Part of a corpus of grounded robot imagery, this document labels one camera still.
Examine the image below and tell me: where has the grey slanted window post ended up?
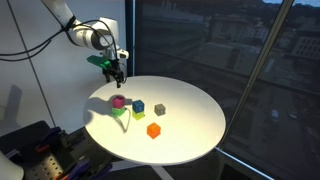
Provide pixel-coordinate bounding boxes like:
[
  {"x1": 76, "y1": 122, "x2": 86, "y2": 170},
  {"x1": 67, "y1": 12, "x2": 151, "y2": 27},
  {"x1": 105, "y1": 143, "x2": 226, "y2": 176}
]
[{"x1": 218, "y1": 0, "x2": 296, "y2": 149}]

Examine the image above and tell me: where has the grey window bottom rail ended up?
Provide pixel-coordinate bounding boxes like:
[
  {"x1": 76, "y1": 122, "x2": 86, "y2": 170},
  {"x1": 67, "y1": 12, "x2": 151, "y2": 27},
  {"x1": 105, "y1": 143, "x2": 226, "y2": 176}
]
[{"x1": 214, "y1": 146, "x2": 278, "y2": 180}]

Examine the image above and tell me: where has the vertical window frame bar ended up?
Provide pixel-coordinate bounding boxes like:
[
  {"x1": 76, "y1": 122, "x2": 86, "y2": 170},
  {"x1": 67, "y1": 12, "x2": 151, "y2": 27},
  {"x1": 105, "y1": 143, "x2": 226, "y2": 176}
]
[{"x1": 125, "y1": 0, "x2": 138, "y2": 78}]

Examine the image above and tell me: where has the pink block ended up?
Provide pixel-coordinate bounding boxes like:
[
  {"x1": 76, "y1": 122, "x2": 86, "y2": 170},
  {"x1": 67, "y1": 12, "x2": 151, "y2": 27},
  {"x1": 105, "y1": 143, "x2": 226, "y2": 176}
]
[{"x1": 111, "y1": 95, "x2": 127, "y2": 109}]

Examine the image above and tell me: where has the grey block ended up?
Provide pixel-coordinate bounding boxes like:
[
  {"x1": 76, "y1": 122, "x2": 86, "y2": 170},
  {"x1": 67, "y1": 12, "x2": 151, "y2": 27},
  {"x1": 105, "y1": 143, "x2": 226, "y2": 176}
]
[{"x1": 153, "y1": 103, "x2": 167, "y2": 117}]

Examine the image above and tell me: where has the purple clamp with orange handle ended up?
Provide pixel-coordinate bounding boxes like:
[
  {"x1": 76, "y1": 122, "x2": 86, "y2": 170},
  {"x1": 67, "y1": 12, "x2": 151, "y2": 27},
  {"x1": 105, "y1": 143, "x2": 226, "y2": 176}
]
[
  {"x1": 34, "y1": 125, "x2": 73, "y2": 154},
  {"x1": 54, "y1": 157, "x2": 114, "y2": 180}
]

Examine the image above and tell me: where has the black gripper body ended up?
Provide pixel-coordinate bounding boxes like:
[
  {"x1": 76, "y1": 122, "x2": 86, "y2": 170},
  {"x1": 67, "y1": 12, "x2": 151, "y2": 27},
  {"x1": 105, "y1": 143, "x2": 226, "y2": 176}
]
[{"x1": 102, "y1": 64, "x2": 127, "y2": 81}]

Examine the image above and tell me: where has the yellow-green block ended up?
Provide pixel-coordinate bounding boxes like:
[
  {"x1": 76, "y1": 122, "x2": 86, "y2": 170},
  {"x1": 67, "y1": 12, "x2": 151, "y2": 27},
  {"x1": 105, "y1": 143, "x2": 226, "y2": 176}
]
[{"x1": 131, "y1": 109, "x2": 146, "y2": 121}]

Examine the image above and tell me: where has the green block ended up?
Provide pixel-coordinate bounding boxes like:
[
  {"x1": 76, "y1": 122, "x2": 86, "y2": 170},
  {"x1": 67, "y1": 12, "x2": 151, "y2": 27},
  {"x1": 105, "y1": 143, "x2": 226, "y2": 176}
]
[{"x1": 111, "y1": 105, "x2": 127, "y2": 118}]

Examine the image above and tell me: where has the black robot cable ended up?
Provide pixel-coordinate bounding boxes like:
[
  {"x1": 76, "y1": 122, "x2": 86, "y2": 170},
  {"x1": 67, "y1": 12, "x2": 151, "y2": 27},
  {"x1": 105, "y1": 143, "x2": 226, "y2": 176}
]
[
  {"x1": 0, "y1": 19, "x2": 118, "y2": 58},
  {"x1": 0, "y1": 23, "x2": 118, "y2": 63}
]

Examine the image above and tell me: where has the orange block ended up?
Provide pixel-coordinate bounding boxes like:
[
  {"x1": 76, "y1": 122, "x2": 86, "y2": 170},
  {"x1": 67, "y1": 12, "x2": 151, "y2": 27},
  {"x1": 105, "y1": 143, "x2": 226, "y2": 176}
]
[{"x1": 146, "y1": 122, "x2": 162, "y2": 140}]

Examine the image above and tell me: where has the blue block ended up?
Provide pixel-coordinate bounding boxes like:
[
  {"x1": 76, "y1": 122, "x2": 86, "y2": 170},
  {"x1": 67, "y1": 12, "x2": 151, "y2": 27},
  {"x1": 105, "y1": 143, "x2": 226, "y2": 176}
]
[{"x1": 131, "y1": 99, "x2": 146, "y2": 114}]

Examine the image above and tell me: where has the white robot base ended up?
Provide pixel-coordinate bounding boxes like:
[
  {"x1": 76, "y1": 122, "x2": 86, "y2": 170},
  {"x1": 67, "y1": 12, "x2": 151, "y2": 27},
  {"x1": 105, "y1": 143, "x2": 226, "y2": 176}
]
[{"x1": 0, "y1": 149, "x2": 25, "y2": 180}]

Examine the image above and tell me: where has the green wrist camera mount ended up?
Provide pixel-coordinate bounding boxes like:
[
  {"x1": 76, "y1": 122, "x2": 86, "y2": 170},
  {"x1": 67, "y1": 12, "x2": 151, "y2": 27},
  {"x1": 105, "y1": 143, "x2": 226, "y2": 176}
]
[{"x1": 87, "y1": 55, "x2": 112, "y2": 70}]

